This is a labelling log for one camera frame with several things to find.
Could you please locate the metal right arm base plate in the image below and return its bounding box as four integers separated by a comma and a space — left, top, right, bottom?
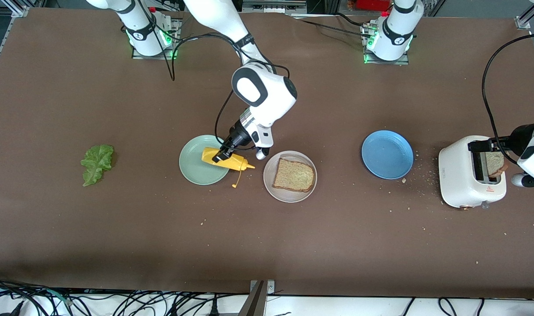
131, 17, 180, 60

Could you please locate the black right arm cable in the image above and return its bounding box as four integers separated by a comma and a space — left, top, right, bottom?
135, 0, 290, 152

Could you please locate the brown bread slice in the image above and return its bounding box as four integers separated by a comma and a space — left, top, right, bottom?
487, 151, 509, 178
274, 158, 316, 193

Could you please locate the pale green plate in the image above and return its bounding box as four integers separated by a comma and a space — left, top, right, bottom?
179, 135, 232, 186

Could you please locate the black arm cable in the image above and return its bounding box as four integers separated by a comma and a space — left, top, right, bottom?
482, 32, 534, 165
135, 0, 290, 152

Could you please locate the black cable on table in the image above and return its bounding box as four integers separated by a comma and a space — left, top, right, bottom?
289, 12, 373, 38

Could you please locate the yellow mustard squeeze bottle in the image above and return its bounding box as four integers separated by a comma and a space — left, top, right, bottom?
201, 147, 256, 188

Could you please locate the grey metal camera post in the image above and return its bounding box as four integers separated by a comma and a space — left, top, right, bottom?
238, 280, 276, 316

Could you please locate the aluminium table corner profile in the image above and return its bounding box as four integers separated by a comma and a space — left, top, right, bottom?
515, 0, 534, 30

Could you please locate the red box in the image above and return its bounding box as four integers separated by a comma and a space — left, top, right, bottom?
356, 0, 393, 11

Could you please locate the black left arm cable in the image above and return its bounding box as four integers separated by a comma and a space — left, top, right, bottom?
482, 32, 534, 165

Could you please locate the green lettuce leaf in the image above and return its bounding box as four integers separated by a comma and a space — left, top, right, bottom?
80, 144, 115, 187

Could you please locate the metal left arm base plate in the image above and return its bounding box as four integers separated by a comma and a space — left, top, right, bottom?
363, 22, 410, 66

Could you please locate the blue plate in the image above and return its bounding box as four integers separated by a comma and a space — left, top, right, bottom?
361, 130, 414, 180

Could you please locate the beige plate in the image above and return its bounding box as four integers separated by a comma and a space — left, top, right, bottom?
263, 151, 318, 203

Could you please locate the grey metal box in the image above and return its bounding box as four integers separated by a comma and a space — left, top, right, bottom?
242, 0, 308, 14

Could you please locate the aluminium table frame rail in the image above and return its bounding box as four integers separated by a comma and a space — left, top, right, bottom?
0, 5, 30, 86

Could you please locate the white two-slot toaster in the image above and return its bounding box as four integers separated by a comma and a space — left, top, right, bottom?
438, 135, 507, 210

